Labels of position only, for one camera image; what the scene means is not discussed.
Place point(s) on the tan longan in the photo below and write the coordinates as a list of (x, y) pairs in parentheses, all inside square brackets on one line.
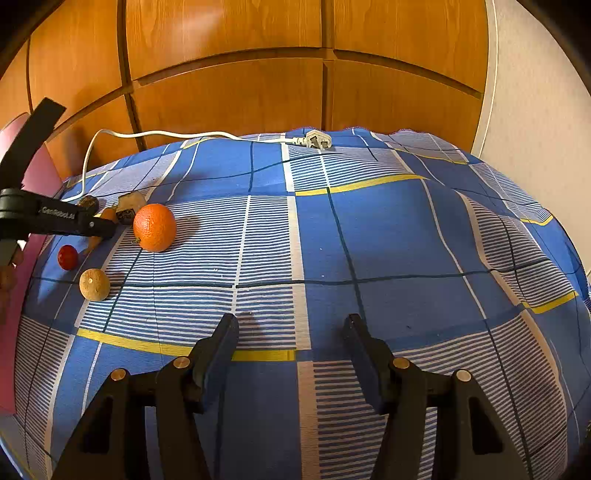
[(94, 285)]

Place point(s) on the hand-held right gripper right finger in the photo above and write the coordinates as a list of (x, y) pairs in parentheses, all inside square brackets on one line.
[(364, 369)]

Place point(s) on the large orange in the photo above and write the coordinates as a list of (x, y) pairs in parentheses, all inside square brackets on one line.
[(154, 227)]

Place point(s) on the pink shallow tray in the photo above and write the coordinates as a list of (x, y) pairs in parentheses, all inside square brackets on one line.
[(9, 350)]

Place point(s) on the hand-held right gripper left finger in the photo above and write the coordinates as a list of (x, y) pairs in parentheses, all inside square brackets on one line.
[(221, 360)]

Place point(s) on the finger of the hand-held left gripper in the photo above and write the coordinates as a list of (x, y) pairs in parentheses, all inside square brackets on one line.
[(69, 220), (39, 127)]

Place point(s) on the blue plaid tablecloth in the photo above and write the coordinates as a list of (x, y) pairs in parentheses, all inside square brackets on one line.
[(369, 240)]

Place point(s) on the small cut white chunk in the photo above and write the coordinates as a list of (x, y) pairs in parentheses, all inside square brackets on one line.
[(131, 203)]

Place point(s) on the carrot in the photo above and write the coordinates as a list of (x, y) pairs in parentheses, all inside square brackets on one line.
[(108, 215)]

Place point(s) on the person's left hand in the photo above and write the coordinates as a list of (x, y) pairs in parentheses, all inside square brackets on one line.
[(7, 279)]

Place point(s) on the red cherry tomato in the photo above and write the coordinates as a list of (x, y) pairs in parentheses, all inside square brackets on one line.
[(67, 256)]

